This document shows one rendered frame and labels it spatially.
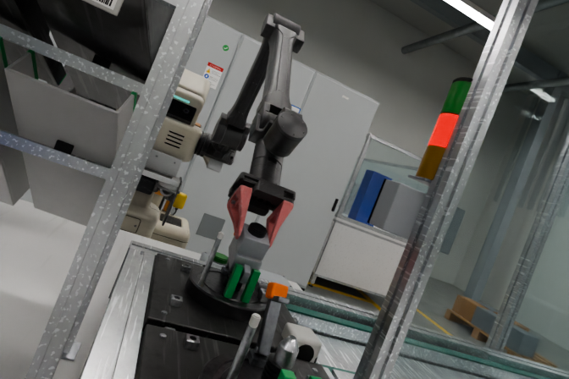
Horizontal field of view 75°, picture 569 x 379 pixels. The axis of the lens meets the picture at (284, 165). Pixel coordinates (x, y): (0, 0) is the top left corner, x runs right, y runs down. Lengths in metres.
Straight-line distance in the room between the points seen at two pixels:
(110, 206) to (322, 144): 3.55
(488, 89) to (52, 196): 0.65
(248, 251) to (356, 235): 4.22
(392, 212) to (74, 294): 0.39
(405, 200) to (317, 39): 8.41
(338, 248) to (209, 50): 2.72
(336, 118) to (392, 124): 5.72
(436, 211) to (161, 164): 0.93
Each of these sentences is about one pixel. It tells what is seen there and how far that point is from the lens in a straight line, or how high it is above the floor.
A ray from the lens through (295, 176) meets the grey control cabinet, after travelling 3.79.
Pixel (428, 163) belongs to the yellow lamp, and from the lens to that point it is 0.57.
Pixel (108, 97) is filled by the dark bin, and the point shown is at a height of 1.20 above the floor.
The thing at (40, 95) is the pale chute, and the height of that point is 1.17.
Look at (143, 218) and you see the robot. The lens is 1.33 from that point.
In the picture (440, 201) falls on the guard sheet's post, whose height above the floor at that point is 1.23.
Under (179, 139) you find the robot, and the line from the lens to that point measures 1.29.
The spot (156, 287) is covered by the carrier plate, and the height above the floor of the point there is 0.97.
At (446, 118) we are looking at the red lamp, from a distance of 0.58.
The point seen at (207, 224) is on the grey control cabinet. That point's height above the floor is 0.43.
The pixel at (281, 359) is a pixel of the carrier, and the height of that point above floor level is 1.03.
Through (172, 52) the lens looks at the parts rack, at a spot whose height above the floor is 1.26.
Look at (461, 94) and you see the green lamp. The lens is 0.59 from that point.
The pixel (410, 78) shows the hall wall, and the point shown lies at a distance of 9.90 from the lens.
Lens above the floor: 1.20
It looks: 1 degrees up
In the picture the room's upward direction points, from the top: 22 degrees clockwise
